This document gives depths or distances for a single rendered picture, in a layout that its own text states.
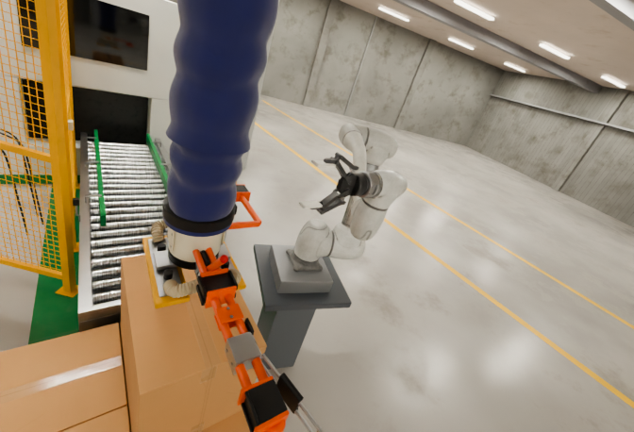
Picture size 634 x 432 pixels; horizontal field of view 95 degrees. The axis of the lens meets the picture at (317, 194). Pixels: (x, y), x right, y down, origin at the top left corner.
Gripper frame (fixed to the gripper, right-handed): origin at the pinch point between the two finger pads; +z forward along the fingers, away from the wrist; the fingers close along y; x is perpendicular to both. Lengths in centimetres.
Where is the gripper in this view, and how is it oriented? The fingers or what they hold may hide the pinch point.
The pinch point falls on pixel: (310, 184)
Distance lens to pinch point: 83.7
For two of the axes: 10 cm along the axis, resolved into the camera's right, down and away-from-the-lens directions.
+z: -8.0, 0.2, -6.0
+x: -5.3, -5.0, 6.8
